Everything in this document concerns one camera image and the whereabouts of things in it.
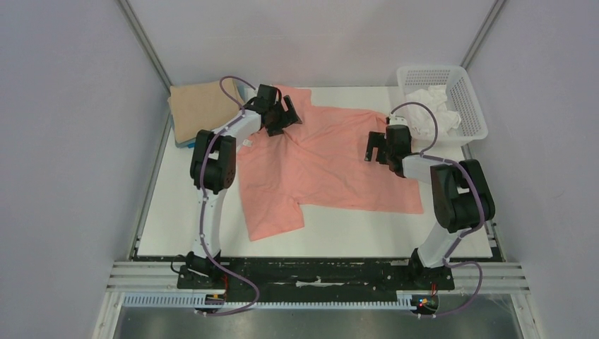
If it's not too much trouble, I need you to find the right aluminium frame post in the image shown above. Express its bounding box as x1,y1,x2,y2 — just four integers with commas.
460,0,508,69

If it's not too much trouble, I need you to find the aluminium frame post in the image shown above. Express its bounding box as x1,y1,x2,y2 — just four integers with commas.
115,0,172,93
460,0,508,69

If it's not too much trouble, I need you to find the white slotted cable duct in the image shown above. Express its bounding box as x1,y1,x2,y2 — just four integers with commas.
122,292,416,311

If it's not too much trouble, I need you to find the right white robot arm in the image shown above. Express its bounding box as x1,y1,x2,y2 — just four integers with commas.
384,124,495,288

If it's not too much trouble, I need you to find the beige folded t shirt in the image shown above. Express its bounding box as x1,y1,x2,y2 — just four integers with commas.
168,78,242,148

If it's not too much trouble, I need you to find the white crumpled t shirt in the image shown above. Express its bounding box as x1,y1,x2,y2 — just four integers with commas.
405,85,461,138

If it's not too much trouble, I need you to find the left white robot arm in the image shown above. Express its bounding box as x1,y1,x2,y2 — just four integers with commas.
190,85,394,288

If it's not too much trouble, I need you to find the salmon pink t shirt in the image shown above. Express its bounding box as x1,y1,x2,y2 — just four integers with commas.
237,86,424,241

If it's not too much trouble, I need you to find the purple cable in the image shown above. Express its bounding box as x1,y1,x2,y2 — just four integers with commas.
389,102,484,319
198,76,261,318

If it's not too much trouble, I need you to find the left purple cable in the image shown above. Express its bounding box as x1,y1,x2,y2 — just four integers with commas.
198,76,261,318

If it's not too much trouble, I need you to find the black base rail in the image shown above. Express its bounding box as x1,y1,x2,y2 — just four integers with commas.
177,254,455,302

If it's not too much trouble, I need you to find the left aluminium frame post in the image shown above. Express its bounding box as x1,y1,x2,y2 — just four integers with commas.
115,0,172,93

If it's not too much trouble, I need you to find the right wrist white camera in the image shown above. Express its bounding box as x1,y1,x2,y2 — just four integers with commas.
386,115,408,126

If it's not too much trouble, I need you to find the white plastic laundry basket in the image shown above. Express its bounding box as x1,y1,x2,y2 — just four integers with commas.
391,65,488,147

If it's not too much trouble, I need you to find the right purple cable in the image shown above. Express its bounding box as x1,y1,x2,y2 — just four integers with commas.
389,102,484,319

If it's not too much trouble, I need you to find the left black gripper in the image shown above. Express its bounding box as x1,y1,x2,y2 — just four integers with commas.
266,96,302,138

